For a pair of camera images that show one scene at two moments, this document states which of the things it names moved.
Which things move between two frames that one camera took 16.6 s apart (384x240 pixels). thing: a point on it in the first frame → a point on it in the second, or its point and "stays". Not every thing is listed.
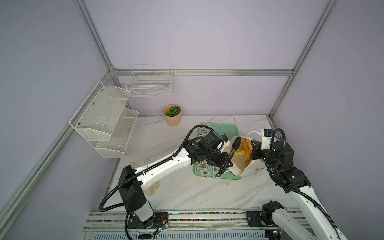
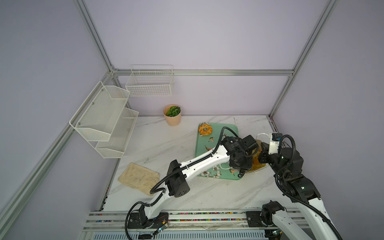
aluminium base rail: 116,220 stays
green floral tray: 201,168 stays
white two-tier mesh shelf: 103,120 stays
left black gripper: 223,163 → 248,165
